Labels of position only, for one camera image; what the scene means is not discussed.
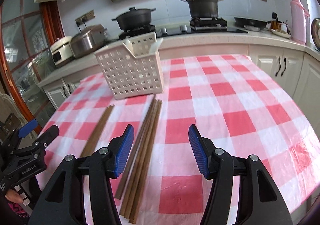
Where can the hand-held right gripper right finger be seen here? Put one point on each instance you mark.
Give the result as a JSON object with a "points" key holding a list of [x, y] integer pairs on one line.
{"points": [[197, 151]]}

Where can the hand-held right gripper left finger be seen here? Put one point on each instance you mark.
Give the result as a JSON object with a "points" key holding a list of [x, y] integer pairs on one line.
{"points": [[122, 151]]}

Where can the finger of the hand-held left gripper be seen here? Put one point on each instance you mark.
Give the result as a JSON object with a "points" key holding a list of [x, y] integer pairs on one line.
{"points": [[27, 127], [50, 134]]}

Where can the white perforated plastic basket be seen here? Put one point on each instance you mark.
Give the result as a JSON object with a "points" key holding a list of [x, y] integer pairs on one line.
{"points": [[130, 75]]}

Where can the ornate white chair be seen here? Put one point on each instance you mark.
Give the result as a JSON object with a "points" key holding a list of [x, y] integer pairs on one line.
{"points": [[6, 101]]}

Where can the red white checked tablecloth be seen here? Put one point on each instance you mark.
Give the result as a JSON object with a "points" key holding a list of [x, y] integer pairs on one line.
{"points": [[225, 115]]}

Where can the red wooden glass door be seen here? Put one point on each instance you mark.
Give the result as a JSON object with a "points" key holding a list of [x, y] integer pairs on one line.
{"points": [[25, 52]]}

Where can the white countertop cooker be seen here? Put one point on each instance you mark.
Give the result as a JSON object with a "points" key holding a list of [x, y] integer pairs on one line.
{"points": [[61, 52]]}

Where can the silver rice cooker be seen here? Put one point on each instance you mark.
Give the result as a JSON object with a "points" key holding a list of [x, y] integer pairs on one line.
{"points": [[87, 41]]}

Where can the black glass gas stove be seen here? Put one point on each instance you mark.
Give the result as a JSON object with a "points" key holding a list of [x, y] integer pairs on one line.
{"points": [[175, 30]]}

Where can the black casserole pot with lid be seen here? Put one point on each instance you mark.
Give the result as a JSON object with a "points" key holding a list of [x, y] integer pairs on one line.
{"points": [[135, 19]]}

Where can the small steel bowl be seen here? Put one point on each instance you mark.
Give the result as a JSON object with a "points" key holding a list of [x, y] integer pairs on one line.
{"points": [[251, 27]]}

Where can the black wok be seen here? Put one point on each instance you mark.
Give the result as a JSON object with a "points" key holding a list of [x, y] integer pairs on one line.
{"points": [[250, 22]]}

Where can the white plate with food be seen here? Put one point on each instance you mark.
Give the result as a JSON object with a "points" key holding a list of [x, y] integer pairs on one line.
{"points": [[281, 34]]}

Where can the tall dark stock pot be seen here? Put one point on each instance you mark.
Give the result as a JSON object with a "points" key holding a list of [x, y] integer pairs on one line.
{"points": [[202, 6]]}

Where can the pink thermos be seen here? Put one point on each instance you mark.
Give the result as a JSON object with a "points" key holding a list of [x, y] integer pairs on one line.
{"points": [[298, 20]]}

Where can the glass pot lid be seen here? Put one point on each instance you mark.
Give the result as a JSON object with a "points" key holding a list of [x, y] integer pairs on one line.
{"points": [[316, 35]]}

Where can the gold wall outlet row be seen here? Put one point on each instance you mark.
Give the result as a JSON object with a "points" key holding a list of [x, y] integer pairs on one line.
{"points": [[86, 17]]}

